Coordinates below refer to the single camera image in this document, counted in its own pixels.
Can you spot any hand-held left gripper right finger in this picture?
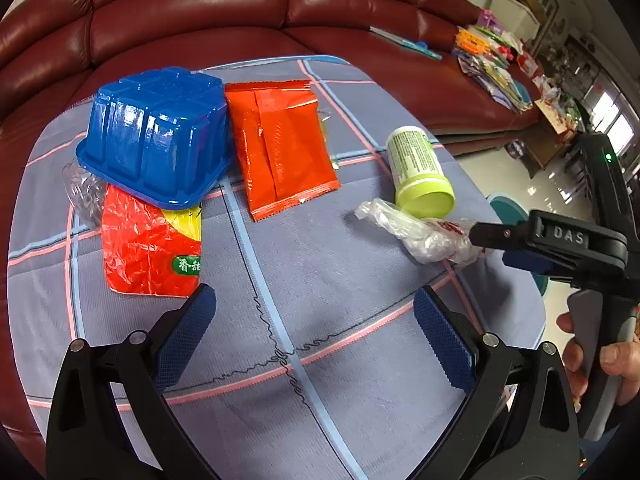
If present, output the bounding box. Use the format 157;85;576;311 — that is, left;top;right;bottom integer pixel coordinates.
410;285;581;480

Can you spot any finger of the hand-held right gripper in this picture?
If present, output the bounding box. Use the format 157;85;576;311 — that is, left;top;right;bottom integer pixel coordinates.
501;250;556;277
469;221;533;253

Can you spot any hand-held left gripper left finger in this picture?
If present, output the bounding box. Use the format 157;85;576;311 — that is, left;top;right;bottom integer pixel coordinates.
46;283;221;480

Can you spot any teal trash bin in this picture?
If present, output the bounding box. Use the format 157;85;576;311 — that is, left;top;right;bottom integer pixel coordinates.
487;191;551;296

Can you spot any clear plastic bag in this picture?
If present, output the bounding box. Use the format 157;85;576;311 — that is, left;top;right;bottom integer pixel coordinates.
355;198;493;266

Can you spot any red yellow snack wrapper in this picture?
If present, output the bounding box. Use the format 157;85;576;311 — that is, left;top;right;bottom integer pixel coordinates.
101;183;203;298

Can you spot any green plastic canister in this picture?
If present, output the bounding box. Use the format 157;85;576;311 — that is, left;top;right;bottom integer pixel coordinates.
386;126;456;219

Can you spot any blue plastic tray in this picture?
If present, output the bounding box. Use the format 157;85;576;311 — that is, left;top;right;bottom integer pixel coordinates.
75;66;236;210

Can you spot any orange snack packet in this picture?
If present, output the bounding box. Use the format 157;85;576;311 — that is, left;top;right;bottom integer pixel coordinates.
223;80;342;222

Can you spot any person's right hand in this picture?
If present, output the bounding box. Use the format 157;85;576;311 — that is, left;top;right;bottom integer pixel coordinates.
556;311;640;407

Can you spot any wooden side table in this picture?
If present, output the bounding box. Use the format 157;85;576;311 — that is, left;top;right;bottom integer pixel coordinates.
520;105;581;178

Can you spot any bright window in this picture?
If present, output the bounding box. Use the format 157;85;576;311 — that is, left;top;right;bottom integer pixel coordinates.
590;90;636;156

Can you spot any blue plaid tablecloth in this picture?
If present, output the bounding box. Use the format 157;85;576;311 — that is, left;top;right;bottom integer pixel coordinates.
7;55;547;480

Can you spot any pile of small packages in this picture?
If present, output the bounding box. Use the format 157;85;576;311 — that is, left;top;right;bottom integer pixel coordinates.
532;72;581;133

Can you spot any pile of colourful toys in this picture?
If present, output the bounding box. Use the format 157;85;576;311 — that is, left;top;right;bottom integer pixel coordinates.
452;10;536;113

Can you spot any glass display cabinet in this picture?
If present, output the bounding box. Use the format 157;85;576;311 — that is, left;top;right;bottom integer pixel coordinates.
530;0;601;101

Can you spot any flat blue book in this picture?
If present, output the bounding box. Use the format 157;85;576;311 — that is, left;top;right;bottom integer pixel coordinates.
369;26;443;62

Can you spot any white storage box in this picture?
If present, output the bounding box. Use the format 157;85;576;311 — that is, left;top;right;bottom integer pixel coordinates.
490;0;541;41

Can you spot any red leather sofa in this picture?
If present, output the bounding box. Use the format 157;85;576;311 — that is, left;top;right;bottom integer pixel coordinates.
0;0;543;466

